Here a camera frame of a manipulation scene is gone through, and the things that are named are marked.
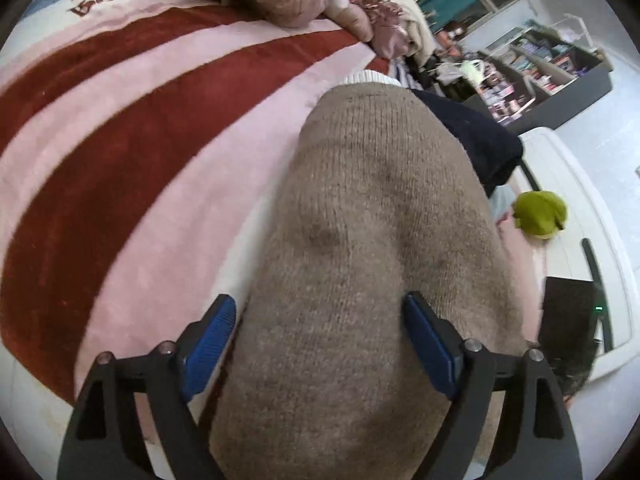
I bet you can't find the brown knit sweater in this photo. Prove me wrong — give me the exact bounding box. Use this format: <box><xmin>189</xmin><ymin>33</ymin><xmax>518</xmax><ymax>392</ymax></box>
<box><xmin>210</xmin><ymin>82</ymin><xmax>525</xmax><ymax>479</ymax></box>

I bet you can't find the white bed headboard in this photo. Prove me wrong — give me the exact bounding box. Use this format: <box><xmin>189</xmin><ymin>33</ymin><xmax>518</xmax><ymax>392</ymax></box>
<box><xmin>511</xmin><ymin>127</ymin><xmax>639</xmax><ymax>382</ymax></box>

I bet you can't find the green plush toy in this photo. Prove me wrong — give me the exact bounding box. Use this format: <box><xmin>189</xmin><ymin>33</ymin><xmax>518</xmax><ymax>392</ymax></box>
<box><xmin>512</xmin><ymin>191</ymin><xmax>568</xmax><ymax>240</ymax></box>

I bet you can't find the light blue garment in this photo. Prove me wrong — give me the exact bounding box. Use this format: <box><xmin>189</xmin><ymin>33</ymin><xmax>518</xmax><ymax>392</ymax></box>
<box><xmin>488</xmin><ymin>184</ymin><xmax>516</xmax><ymax>222</ymax></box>

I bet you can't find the black garment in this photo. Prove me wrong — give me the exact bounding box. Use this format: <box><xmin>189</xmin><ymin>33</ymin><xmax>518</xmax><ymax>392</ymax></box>
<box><xmin>412</xmin><ymin>89</ymin><xmax>524</xmax><ymax>197</ymax></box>

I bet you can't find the black bookshelf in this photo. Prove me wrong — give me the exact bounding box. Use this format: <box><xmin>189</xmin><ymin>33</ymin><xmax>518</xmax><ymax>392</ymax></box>
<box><xmin>463</xmin><ymin>27</ymin><xmax>612</xmax><ymax>134</ymax></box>

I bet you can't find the white handbag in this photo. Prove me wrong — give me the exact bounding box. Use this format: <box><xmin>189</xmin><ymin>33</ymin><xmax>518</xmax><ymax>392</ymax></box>
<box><xmin>458</xmin><ymin>60</ymin><xmax>485</xmax><ymax>88</ymax></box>

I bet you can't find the striped bed blanket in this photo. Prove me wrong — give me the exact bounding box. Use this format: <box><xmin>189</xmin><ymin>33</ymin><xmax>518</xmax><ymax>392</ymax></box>
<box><xmin>1</xmin><ymin>0</ymin><xmax>385</xmax><ymax>416</ymax></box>

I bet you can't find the pink satin bag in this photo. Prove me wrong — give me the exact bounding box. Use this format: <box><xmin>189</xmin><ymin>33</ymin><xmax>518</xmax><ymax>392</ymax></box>
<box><xmin>352</xmin><ymin>0</ymin><xmax>411</xmax><ymax>61</ymax></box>

